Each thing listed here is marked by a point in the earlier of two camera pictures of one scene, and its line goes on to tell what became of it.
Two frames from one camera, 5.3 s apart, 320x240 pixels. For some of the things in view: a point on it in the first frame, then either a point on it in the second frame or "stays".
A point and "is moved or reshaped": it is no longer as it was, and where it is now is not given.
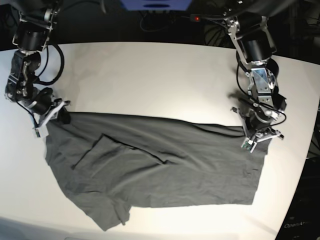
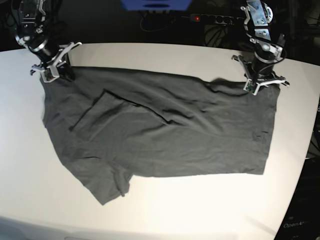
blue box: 156,5 stays
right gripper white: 43,108 → 50,72
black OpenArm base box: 301,221 stays
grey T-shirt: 107,163 is moved or reshaped
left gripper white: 257,125 → 252,85
